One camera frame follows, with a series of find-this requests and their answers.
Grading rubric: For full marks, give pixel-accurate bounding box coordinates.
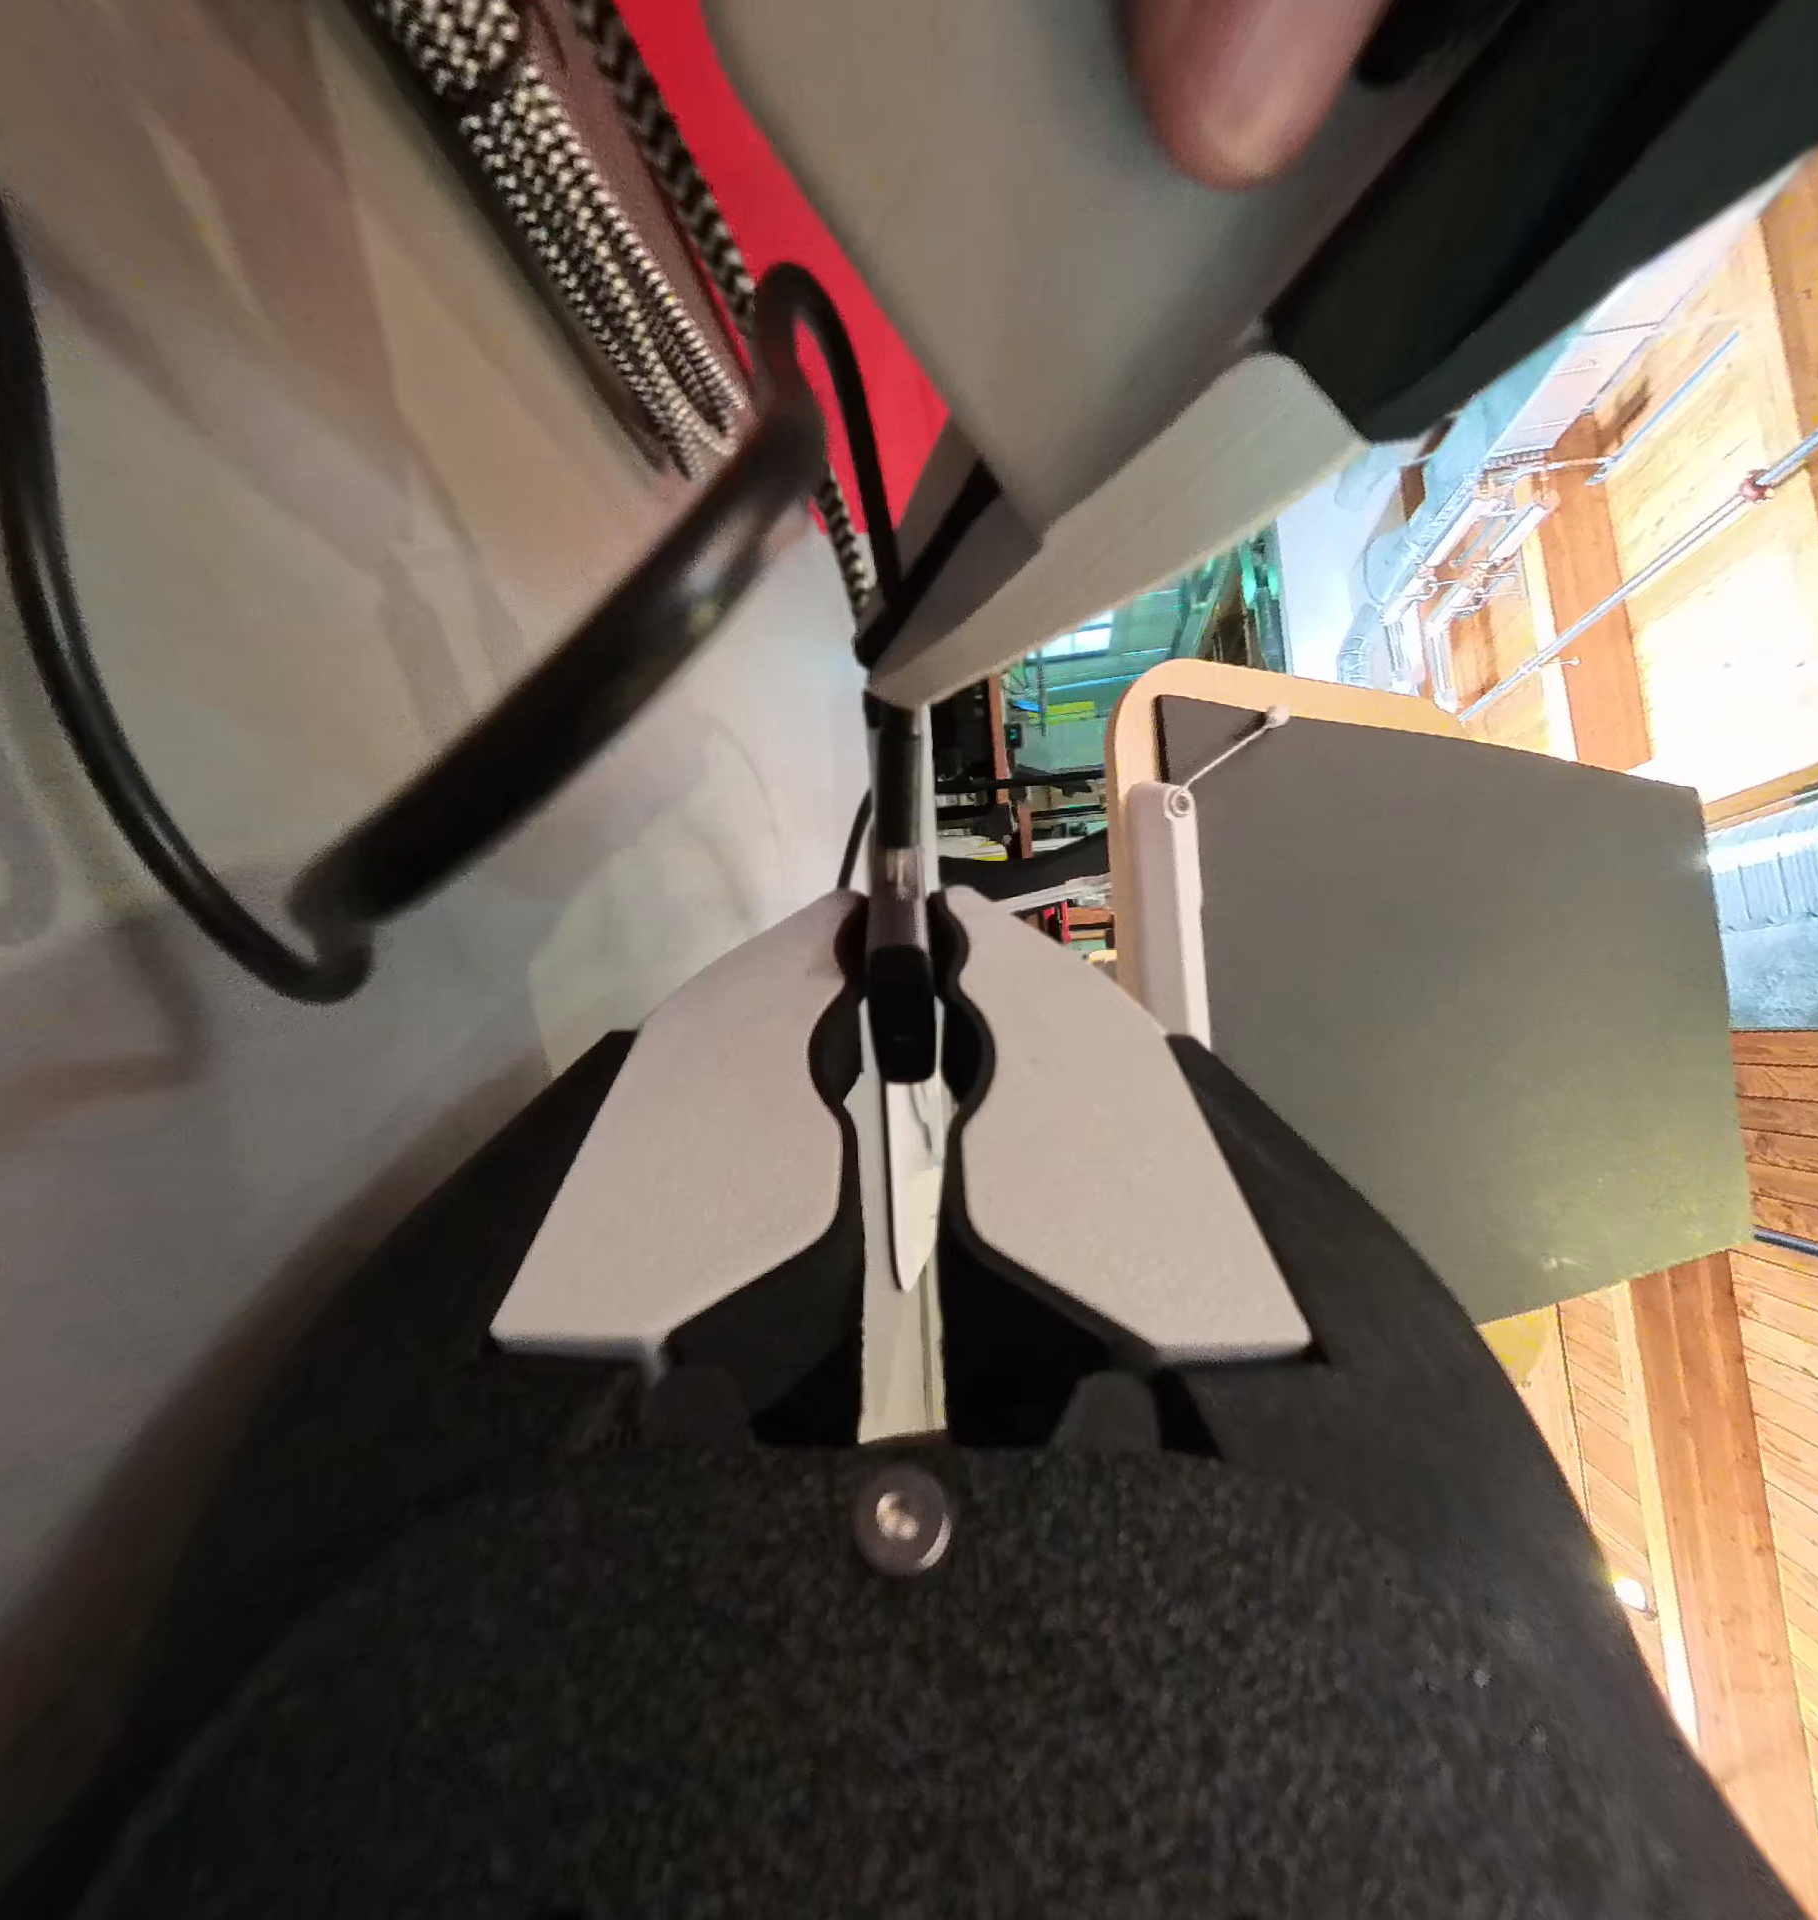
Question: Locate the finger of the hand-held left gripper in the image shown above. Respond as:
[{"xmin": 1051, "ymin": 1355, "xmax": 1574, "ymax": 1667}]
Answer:
[
  {"xmin": 703, "ymin": 0, "xmax": 1439, "ymax": 710},
  {"xmin": 896, "ymin": 429, "xmax": 1002, "ymax": 614}
]

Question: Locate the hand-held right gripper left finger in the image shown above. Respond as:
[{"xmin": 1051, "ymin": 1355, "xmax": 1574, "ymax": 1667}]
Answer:
[{"xmin": 489, "ymin": 890, "xmax": 871, "ymax": 1368}]

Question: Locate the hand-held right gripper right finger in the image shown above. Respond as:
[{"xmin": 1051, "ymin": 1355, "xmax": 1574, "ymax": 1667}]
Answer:
[{"xmin": 936, "ymin": 884, "xmax": 1318, "ymax": 1368}]

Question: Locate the red plastic bin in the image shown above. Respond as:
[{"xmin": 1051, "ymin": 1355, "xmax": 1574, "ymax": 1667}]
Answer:
[{"xmin": 616, "ymin": 0, "xmax": 956, "ymax": 522}]

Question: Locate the grey usb hub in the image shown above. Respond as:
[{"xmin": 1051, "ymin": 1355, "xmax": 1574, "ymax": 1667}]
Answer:
[{"xmin": 863, "ymin": 884, "xmax": 944, "ymax": 1085}]

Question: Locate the thin black usb cable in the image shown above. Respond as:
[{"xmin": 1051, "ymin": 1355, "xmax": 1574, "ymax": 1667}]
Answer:
[{"xmin": 0, "ymin": 103, "xmax": 941, "ymax": 1003}]

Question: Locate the braided cable silver plug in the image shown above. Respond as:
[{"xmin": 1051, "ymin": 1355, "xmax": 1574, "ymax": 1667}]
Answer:
[{"xmin": 360, "ymin": 0, "xmax": 886, "ymax": 625}]

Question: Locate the person's left hand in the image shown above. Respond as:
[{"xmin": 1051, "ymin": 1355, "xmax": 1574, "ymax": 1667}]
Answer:
[{"xmin": 1123, "ymin": 0, "xmax": 1395, "ymax": 191}]

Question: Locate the silver air duct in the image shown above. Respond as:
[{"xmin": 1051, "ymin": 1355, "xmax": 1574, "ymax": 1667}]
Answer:
[{"xmin": 1701, "ymin": 786, "xmax": 1818, "ymax": 1038}]

